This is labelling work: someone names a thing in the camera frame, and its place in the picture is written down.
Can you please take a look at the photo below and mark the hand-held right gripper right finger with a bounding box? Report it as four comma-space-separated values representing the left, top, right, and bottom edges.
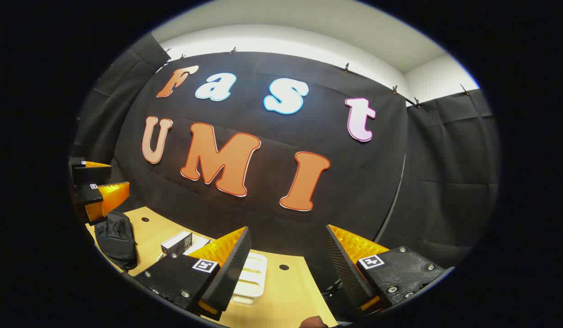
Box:
325, 224, 456, 317

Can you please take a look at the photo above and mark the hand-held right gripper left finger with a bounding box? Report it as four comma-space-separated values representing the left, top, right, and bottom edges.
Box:
133, 225, 253, 322

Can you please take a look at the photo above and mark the white plastic bookshelf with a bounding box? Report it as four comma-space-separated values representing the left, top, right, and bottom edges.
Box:
156, 230, 267, 305

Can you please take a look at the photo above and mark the black schoolbag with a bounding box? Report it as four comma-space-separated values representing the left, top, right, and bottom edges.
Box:
94, 211, 138, 272

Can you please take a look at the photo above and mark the row of black cloth clips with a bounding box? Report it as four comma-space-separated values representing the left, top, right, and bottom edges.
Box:
163, 46, 470, 109

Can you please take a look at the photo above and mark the black hanging strap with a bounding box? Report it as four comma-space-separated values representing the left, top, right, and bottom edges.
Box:
375, 153, 407, 244

